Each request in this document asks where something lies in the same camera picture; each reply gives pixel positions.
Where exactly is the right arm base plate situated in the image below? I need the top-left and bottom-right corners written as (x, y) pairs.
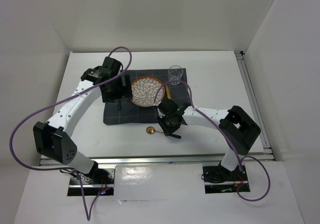
top-left (200, 164), bottom-right (251, 194)

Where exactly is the gold spoon green handle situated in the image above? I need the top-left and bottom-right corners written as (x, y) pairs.
top-left (146, 126), bottom-right (182, 139)

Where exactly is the floral patterned ceramic plate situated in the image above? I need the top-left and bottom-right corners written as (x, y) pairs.
top-left (131, 76), bottom-right (166, 108)

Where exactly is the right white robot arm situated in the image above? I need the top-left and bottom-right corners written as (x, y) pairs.
top-left (156, 99), bottom-right (261, 180)

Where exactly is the clear drinking glass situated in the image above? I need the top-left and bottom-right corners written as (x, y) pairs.
top-left (168, 65), bottom-right (184, 86)

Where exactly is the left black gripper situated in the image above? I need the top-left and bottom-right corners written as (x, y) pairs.
top-left (101, 74), bottom-right (133, 103)

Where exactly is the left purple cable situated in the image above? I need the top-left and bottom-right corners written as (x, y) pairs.
top-left (9, 46), bottom-right (133, 222)

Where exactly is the gold fork green handle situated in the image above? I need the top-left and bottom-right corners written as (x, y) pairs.
top-left (117, 99), bottom-right (122, 111)

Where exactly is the aluminium front rail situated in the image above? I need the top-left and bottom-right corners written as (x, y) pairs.
top-left (38, 153), bottom-right (226, 165)

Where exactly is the aluminium rail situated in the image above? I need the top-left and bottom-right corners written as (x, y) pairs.
top-left (234, 50), bottom-right (276, 162)
top-left (38, 153), bottom-right (226, 165)

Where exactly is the aluminium right side rail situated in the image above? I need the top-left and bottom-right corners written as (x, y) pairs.
top-left (234, 50), bottom-right (276, 162)

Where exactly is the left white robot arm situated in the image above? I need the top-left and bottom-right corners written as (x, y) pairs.
top-left (33, 56), bottom-right (132, 184)

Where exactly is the dark grey checked napkin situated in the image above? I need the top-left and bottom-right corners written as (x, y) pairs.
top-left (103, 69), bottom-right (190, 125)

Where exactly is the gold knife green handle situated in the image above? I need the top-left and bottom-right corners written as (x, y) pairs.
top-left (165, 85), bottom-right (172, 100)

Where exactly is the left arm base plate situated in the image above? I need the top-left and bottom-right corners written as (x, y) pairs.
top-left (67, 167), bottom-right (116, 197)

